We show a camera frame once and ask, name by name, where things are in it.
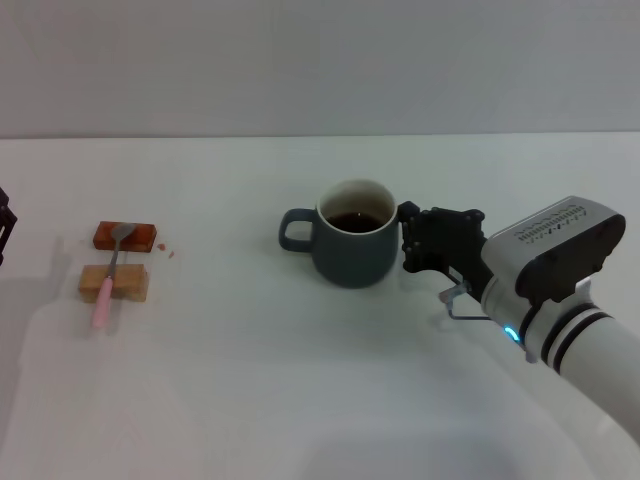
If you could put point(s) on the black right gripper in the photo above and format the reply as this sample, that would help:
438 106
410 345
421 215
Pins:
450 240

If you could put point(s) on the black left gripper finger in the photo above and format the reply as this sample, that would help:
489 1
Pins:
6 225

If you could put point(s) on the grey ceramic coffee cup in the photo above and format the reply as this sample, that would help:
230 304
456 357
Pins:
350 255

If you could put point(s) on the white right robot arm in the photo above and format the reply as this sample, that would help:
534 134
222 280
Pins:
590 350

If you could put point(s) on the red-brown wooden block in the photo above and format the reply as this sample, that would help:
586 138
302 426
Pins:
142 236

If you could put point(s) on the light wooden block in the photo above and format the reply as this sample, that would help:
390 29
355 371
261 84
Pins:
132 284

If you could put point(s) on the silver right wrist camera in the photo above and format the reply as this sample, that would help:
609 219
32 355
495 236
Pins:
560 240

